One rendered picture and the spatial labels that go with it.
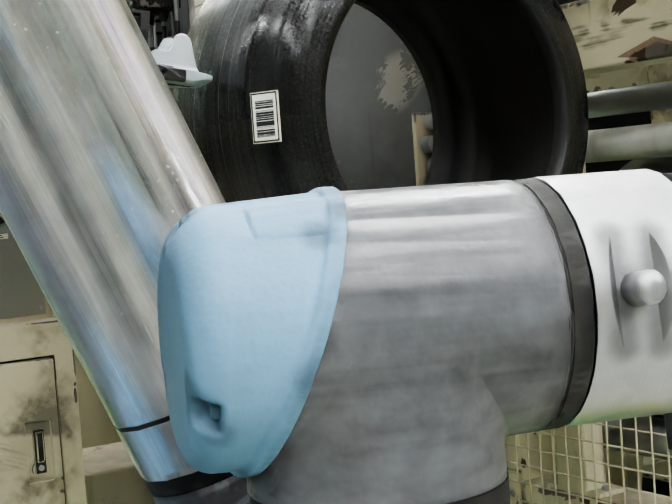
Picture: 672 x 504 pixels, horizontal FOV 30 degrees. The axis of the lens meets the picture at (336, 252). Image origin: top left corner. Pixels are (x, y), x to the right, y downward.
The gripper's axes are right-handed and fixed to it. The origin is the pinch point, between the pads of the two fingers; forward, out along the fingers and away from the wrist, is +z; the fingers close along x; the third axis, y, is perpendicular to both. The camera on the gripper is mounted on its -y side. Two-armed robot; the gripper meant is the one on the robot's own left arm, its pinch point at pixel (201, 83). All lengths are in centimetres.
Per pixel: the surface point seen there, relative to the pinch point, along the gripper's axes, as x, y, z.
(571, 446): 24, -52, 85
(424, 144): 36, 0, 61
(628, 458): 45, -59, 121
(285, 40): -10.1, 4.6, 5.8
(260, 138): -8.8, -7.0, 3.5
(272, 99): -10.8, -2.6, 3.9
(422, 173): 38, -5, 62
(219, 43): 0.8, 5.4, 2.7
